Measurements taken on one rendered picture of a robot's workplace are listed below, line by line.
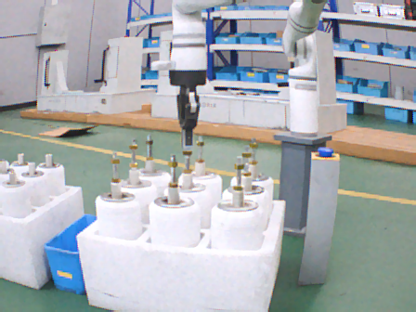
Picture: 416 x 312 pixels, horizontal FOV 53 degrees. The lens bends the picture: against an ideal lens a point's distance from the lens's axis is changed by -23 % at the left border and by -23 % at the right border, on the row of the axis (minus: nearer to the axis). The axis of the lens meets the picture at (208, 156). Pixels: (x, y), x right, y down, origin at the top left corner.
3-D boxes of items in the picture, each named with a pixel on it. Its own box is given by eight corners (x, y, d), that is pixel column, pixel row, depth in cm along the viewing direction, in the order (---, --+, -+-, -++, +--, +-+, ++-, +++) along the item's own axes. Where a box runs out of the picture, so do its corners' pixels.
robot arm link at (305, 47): (311, 34, 151) (315, 84, 154) (284, 31, 152) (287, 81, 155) (316, 32, 142) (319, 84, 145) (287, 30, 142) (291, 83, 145)
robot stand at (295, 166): (291, 219, 168) (295, 129, 163) (325, 225, 159) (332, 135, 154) (267, 231, 157) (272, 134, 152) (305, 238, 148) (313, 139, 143)
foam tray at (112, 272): (136, 253, 136) (131, 192, 132) (279, 264, 128) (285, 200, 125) (89, 305, 98) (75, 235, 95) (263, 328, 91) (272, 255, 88)
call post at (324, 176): (299, 275, 119) (311, 153, 114) (323, 273, 118) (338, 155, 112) (297, 285, 112) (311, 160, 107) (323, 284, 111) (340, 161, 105)
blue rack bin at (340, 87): (343, 90, 622) (342, 75, 618) (365, 94, 597) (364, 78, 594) (328, 90, 584) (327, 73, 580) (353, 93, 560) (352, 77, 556)
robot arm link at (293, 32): (285, 1, 127) (317, 5, 126) (279, 36, 153) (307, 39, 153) (289, 26, 125) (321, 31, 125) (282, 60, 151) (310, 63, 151)
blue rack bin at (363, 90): (367, 94, 592) (367, 78, 588) (390, 97, 568) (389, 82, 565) (356, 94, 553) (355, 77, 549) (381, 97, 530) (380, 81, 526)
